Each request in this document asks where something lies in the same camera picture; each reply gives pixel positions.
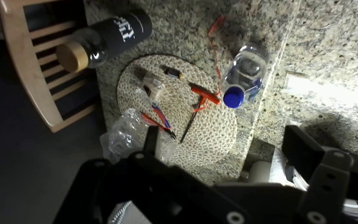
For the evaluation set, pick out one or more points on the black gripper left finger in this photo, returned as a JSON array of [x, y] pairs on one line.
[[150, 141]]

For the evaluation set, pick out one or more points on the round woven placemat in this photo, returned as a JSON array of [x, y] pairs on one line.
[[163, 80]]

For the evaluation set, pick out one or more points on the clear water bottle blue cap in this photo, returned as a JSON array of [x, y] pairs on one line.
[[244, 78]]

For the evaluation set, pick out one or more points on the crumpled clear plastic bag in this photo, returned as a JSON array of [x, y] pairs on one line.
[[125, 136]]

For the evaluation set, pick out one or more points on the dark bottle with cork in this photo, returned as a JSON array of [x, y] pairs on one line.
[[94, 45]]

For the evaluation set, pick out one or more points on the red handled tool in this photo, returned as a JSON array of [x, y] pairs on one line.
[[204, 95]]

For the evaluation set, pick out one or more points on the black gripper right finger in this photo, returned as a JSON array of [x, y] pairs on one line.
[[316, 164]]

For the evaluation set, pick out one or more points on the wooden slatted chair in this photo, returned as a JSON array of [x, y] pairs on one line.
[[32, 31]]

